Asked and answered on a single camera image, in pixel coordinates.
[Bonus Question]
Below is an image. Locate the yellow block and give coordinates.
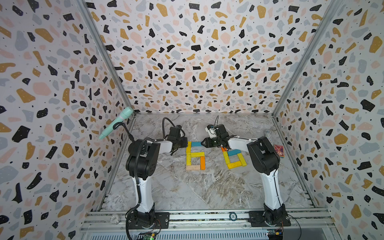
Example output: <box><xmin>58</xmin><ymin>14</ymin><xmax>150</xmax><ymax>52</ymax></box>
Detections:
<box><xmin>186</xmin><ymin>142</ymin><xmax>192</xmax><ymax>155</ymax></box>
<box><xmin>186</xmin><ymin>153</ymin><xmax>192</xmax><ymax>166</ymax></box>
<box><xmin>227</xmin><ymin>161</ymin><xmax>243</xmax><ymax>170</ymax></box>
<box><xmin>237</xmin><ymin>153</ymin><xmax>247</xmax><ymax>167</ymax></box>
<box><xmin>191</xmin><ymin>152</ymin><xmax>205</xmax><ymax>158</ymax></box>

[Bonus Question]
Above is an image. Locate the teal block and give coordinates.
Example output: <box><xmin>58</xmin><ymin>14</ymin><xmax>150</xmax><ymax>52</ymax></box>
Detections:
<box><xmin>191</xmin><ymin>142</ymin><xmax>202</xmax><ymax>147</ymax></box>
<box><xmin>227</xmin><ymin>150</ymin><xmax>242</xmax><ymax>156</ymax></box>

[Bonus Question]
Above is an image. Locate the yellow-green block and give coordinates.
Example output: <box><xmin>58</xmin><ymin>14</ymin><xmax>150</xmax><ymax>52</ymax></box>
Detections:
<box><xmin>223</xmin><ymin>151</ymin><xmax>231</xmax><ymax>165</ymax></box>

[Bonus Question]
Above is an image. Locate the beige wooden block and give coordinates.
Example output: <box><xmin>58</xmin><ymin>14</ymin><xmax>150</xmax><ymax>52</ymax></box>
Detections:
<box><xmin>186</xmin><ymin>165</ymin><xmax>201</xmax><ymax>171</ymax></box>

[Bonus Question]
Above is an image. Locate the orange block small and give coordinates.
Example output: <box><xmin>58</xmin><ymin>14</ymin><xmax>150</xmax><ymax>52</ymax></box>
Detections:
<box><xmin>200</xmin><ymin>156</ymin><xmax>206</xmax><ymax>170</ymax></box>

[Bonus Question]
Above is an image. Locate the yellow block front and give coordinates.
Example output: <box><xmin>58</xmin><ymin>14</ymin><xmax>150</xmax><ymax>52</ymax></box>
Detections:
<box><xmin>227</xmin><ymin>161</ymin><xmax>243</xmax><ymax>170</ymax></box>

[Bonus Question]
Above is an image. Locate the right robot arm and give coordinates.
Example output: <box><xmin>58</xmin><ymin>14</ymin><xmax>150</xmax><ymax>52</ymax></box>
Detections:
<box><xmin>201</xmin><ymin>124</ymin><xmax>287</xmax><ymax>226</ymax></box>

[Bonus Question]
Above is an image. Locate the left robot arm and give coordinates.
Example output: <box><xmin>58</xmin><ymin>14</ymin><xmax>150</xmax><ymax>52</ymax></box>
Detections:
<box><xmin>126</xmin><ymin>125</ymin><xmax>188</xmax><ymax>224</ymax></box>

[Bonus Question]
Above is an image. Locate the glitter tube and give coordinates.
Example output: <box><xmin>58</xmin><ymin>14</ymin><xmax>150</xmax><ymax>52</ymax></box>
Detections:
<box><xmin>264</xmin><ymin>129</ymin><xmax>273</xmax><ymax>144</ymax></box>

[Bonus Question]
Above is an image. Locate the black microphone stand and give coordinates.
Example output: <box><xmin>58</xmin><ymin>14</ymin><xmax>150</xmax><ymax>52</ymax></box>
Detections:
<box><xmin>113</xmin><ymin>122</ymin><xmax>146</xmax><ymax>144</ymax></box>

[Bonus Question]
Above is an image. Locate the pink card box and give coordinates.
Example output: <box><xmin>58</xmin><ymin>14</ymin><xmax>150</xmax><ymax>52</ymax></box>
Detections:
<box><xmin>274</xmin><ymin>145</ymin><xmax>285</xmax><ymax>158</ymax></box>

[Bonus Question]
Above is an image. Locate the mint green microphone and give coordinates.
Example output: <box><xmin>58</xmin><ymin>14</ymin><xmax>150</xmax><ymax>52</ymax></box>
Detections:
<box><xmin>99</xmin><ymin>107</ymin><xmax>134</xmax><ymax>140</ymax></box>

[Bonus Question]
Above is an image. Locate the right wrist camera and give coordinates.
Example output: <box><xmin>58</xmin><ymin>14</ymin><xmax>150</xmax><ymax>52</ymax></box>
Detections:
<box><xmin>205</xmin><ymin>125</ymin><xmax>217</xmax><ymax>139</ymax></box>

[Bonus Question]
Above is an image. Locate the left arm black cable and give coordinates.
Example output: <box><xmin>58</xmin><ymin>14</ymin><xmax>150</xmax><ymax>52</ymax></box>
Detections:
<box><xmin>125</xmin><ymin>116</ymin><xmax>185</xmax><ymax>240</ymax></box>

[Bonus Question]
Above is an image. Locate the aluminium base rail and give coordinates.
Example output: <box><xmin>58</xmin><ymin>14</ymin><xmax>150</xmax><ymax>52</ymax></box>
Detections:
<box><xmin>80</xmin><ymin>208</ymin><xmax>341</xmax><ymax>240</ymax></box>

